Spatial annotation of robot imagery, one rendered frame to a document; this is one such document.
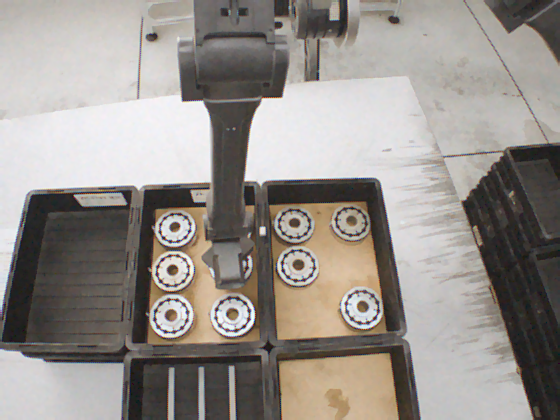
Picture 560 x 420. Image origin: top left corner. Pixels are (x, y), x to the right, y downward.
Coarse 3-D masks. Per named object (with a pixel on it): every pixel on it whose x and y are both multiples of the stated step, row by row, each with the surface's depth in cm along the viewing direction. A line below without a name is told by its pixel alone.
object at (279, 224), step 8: (288, 208) 107; (296, 208) 107; (280, 216) 106; (288, 216) 106; (304, 216) 106; (280, 224) 104; (304, 224) 105; (312, 224) 105; (280, 232) 103; (288, 232) 104; (304, 232) 104; (312, 232) 104; (288, 240) 103; (296, 240) 103
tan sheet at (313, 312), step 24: (312, 216) 109; (312, 240) 106; (336, 240) 106; (336, 264) 103; (360, 264) 104; (288, 288) 100; (312, 288) 100; (336, 288) 101; (288, 312) 97; (312, 312) 98; (336, 312) 98; (360, 312) 98; (288, 336) 95; (312, 336) 95
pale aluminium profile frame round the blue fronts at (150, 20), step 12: (144, 0) 231; (156, 0) 234; (168, 0) 235; (180, 0) 236; (396, 0) 262; (144, 12) 240; (396, 12) 268; (144, 24) 247; (156, 24) 248; (168, 24) 250; (276, 24) 265; (156, 36) 258
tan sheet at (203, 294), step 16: (176, 208) 109; (192, 208) 109; (208, 240) 105; (192, 256) 103; (256, 256) 104; (176, 272) 101; (208, 272) 101; (256, 272) 102; (192, 288) 99; (208, 288) 99; (240, 288) 100; (256, 288) 100; (192, 304) 97; (208, 304) 98; (256, 304) 98; (208, 320) 96; (256, 320) 96; (192, 336) 94; (208, 336) 94; (256, 336) 95
